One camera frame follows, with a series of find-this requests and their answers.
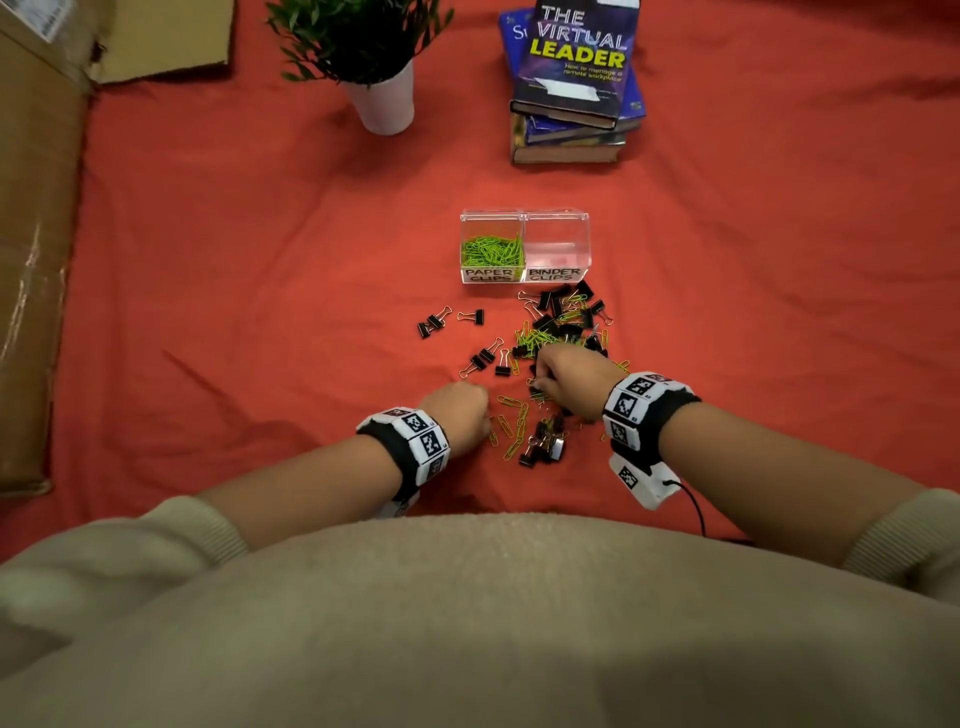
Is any person's left hand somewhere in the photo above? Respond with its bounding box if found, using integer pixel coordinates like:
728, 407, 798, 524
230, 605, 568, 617
416, 380, 493, 460

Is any person's left forearm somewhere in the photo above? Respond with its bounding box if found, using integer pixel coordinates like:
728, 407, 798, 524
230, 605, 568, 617
194, 434, 403, 553

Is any white shipping label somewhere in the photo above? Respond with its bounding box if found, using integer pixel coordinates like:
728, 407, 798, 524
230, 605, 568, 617
22, 0, 76, 44

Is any person's right hand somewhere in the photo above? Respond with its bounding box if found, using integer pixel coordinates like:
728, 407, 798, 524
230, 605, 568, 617
530, 341, 628, 423

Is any brown cardboard box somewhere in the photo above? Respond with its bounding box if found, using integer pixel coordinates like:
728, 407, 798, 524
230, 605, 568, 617
0, 0, 237, 498

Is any beige sweater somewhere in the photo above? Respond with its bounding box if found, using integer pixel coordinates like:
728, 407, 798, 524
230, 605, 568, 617
0, 487, 960, 728

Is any red cloth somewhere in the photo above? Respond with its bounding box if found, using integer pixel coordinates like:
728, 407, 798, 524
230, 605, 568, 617
0, 0, 960, 564

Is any dark purple book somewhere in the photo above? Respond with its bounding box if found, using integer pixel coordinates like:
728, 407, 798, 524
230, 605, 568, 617
509, 0, 643, 131

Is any person's right forearm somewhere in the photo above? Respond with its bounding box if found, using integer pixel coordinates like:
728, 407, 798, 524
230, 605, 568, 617
658, 404, 928, 568

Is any blue book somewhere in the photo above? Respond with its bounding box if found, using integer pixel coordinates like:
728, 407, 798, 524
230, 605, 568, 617
498, 8, 648, 146

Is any green plant in white pot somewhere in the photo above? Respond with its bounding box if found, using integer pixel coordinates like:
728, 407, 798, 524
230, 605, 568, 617
264, 0, 456, 137

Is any pile of black binder clips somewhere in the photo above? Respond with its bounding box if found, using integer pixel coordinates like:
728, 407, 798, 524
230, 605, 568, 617
458, 279, 615, 469

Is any black cable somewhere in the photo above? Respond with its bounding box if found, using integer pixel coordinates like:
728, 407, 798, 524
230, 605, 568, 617
663, 479, 755, 547

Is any black wristband with marker tiles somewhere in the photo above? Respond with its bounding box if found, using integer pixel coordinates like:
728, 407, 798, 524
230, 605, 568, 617
602, 371, 703, 470
355, 406, 452, 504

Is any clear two-compartment plastic box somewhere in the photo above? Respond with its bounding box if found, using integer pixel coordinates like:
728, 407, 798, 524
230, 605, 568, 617
458, 208, 594, 286

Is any brown book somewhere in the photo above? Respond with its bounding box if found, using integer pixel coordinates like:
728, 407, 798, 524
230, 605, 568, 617
510, 112, 626, 166

